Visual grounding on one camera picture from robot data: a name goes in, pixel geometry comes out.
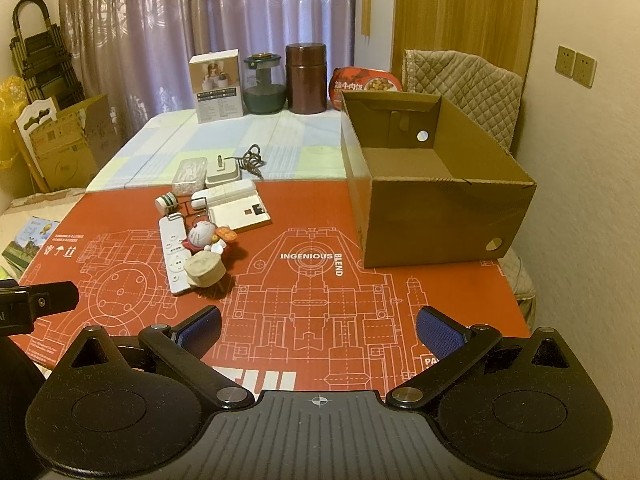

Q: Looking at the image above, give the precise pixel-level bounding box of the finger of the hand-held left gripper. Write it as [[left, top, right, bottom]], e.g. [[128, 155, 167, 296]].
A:
[[15, 282, 81, 318]]

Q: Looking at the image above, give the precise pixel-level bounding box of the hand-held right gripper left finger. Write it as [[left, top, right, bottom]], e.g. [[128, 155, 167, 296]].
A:
[[50, 306, 257, 407]]

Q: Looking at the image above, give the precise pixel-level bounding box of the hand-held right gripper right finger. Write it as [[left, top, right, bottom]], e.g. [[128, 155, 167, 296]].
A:
[[386, 306, 591, 407]]

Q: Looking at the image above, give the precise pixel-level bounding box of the beige round plug adapter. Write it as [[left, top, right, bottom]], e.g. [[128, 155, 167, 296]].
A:
[[183, 251, 227, 288]]

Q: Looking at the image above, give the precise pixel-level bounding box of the white remote control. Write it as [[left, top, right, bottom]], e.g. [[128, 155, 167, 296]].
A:
[[159, 212, 193, 295]]

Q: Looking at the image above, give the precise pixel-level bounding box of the blue cat figurine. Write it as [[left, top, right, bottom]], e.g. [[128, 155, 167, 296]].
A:
[[182, 220, 238, 257]]

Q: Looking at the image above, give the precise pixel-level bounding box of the brown cardboard box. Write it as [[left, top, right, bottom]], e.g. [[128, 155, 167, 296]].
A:
[[340, 91, 537, 269]]

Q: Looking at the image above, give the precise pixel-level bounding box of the small white green-label jar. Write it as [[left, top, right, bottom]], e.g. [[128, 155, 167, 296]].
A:
[[154, 192, 180, 216]]

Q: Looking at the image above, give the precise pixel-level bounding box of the white power bank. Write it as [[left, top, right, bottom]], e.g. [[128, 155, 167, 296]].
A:
[[190, 181, 257, 210]]

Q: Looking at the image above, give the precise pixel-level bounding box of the clear cotton swab box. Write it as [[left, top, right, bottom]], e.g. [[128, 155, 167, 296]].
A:
[[171, 157, 208, 196]]

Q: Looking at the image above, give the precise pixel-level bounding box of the white charger dock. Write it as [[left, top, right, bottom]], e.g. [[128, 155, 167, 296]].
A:
[[205, 156, 243, 187]]

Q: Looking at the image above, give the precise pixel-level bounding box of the braided charger cable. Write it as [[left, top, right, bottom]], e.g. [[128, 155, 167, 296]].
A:
[[227, 145, 266, 179]]

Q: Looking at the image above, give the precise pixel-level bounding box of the green picture box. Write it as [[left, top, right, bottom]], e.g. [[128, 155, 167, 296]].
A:
[[0, 215, 62, 282]]

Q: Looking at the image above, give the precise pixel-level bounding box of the quilted seat cushion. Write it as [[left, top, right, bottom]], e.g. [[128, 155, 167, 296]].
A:
[[499, 249, 537, 321]]

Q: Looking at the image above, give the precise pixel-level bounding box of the red printed cardboard sheet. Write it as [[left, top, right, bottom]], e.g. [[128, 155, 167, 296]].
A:
[[10, 180, 532, 403]]

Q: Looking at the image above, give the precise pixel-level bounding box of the large brown shipping carton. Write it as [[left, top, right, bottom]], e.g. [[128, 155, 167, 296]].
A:
[[55, 94, 119, 186]]

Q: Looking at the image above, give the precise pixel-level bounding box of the yellow plastic bag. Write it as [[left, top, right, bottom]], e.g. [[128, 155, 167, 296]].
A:
[[0, 76, 27, 171]]

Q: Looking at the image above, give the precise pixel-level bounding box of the pastel checked tablecloth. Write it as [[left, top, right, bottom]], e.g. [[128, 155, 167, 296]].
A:
[[86, 107, 371, 193]]

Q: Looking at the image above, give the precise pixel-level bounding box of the white product box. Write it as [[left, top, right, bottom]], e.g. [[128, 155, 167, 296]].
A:
[[189, 50, 245, 124]]

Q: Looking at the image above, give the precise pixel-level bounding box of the folded black step ladder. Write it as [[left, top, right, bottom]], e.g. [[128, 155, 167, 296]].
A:
[[10, 0, 86, 111]]

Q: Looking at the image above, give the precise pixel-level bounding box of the green glass jar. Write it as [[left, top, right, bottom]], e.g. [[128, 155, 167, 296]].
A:
[[243, 52, 287, 113]]

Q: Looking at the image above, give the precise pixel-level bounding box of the quilted chair cover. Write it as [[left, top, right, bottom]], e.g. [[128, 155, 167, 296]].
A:
[[402, 50, 523, 157]]

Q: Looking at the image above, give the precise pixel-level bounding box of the red instant meal package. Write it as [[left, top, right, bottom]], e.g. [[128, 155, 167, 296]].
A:
[[328, 65, 403, 111]]

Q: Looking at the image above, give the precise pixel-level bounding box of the brown metal canister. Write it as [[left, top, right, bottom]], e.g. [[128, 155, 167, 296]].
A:
[[285, 43, 328, 115]]

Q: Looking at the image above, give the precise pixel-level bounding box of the purple sheer curtain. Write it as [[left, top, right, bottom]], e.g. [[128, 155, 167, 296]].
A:
[[57, 0, 400, 126]]

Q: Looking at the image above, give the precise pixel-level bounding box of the wooden wardrobe door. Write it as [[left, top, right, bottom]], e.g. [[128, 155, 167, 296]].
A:
[[390, 0, 542, 88]]

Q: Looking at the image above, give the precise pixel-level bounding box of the thin dark wire loop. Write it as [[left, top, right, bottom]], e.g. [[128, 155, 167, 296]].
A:
[[175, 200, 213, 223]]

